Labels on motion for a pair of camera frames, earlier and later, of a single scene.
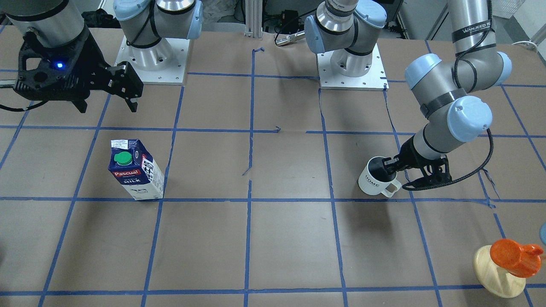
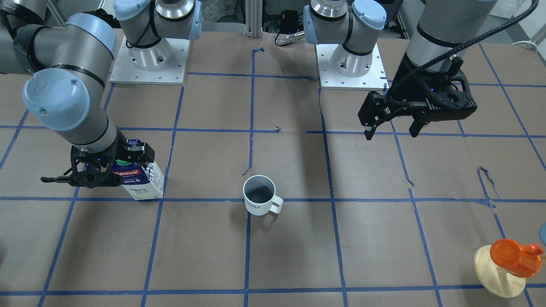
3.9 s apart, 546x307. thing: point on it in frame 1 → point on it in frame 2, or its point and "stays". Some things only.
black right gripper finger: (133, 106) → (141, 152)
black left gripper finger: (389, 158) → (369, 134)
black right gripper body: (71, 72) → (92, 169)
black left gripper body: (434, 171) → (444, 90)
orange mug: (521, 260) stays
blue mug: (542, 233) stays
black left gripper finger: (390, 169) → (416, 126)
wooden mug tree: (498, 281) stays
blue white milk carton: (133, 166) stays
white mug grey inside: (374, 178) → (259, 191)
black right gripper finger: (80, 104) → (114, 162)
